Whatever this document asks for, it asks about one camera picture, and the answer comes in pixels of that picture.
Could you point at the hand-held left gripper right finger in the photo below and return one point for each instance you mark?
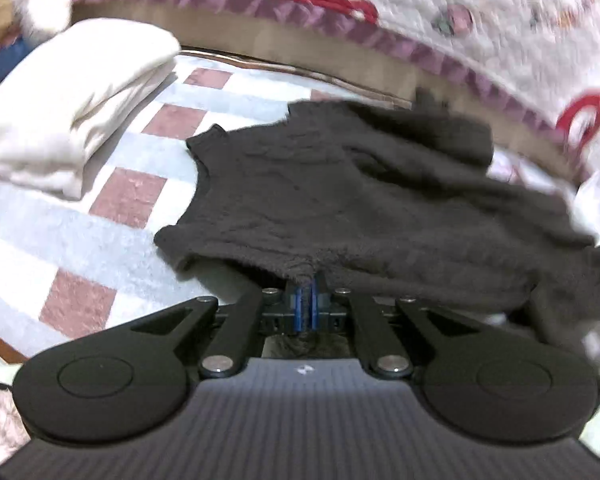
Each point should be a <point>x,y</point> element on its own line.
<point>314,311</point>

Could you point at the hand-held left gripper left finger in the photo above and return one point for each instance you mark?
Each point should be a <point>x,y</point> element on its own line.
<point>294,310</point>

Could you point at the dark grey fuzzy sweater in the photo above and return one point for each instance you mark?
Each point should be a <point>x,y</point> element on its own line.
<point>360,210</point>

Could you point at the pink and white checked mat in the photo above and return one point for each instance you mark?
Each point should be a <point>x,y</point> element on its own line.
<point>80,240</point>

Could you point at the tan mattress edge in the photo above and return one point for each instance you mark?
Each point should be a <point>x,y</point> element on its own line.
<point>300,35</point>

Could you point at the folded cream white cloth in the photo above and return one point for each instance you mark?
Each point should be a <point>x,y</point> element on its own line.
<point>75,90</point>

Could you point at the pink fluffy cloth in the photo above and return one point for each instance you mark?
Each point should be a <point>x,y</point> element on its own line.
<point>0,420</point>

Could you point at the white quilt with red print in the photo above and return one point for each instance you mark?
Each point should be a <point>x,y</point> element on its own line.
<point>480,5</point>

